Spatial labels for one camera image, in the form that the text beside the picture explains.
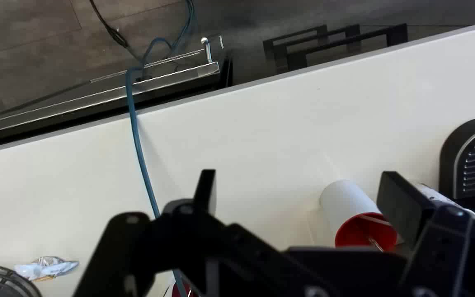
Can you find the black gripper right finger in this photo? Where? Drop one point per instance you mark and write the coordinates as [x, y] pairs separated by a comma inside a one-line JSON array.
[[445, 247]]

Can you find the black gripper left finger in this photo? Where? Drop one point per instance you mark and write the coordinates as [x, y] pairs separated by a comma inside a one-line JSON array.
[[138, 247]]

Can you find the clear plastic wrapper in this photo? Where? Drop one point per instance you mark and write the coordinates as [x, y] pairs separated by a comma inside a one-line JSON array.
[[44, 267]]

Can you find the white mug red interior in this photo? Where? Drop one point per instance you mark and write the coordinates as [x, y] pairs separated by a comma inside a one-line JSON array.
[[346, 203]]

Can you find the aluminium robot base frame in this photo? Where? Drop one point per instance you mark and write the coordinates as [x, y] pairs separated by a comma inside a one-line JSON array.
[[110, 91]]

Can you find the black metal frame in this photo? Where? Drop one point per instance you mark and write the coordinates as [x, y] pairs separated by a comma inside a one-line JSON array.
[[325, 46]]

